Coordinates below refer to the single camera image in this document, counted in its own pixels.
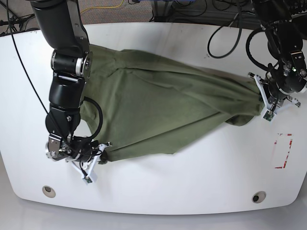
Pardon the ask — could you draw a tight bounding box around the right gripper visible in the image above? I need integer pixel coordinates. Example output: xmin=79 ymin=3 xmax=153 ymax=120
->
xmin=67 ymin=143 xmax=108 ymax=165

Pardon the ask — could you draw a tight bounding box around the grey table grommet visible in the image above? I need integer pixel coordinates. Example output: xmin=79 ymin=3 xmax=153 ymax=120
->
xmin=42 ymin=186 xmax=56 ymax=198
xmin=252 ymin=191 xmax=266 ymax=204

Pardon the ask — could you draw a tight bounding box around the green T-shirt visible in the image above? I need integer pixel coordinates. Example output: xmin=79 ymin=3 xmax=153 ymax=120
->
xmin=84 ymin=45 xmax=263 ymax=161

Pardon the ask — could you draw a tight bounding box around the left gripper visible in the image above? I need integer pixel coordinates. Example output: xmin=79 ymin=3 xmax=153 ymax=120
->
xmin=264 ymin=64 xmax=307 ymax=95

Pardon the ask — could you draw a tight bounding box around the black tripod stand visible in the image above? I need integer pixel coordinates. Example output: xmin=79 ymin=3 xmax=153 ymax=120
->
xmin=0 ymin=1 xmax=35 ymax=36

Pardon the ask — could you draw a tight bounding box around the left grey table grommet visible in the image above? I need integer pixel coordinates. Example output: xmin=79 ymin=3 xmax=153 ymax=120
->
xmin=42 ymin=186 xmax=56 ymax=198

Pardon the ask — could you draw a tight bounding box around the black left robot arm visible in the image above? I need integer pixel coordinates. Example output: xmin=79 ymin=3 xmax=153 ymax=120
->
xmin=246 ymin=0 xmax=307 ymax=102

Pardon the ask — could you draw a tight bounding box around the right grey table grommet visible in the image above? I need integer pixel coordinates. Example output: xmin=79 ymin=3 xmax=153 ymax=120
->
xmin=252 ymin=191 xmax=266 ymax=204

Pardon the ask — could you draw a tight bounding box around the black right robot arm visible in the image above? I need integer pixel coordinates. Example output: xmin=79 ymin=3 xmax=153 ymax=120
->
xmin=30 ymin=0 xmax=107 ymax=163

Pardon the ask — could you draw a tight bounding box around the red tape rectangle marking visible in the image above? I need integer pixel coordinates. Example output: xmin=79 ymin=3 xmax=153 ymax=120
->
xmin=271 ymin=133 xmax=294 ymax=169

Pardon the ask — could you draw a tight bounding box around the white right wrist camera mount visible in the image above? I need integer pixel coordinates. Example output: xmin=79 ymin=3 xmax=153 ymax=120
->
xmin=70 ymin=142 xmax=112 ymax=184

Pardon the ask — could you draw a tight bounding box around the yellow cable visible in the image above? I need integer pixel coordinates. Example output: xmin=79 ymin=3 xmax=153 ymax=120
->
xmin=80 ymin=0 xmax=125 ymax=14

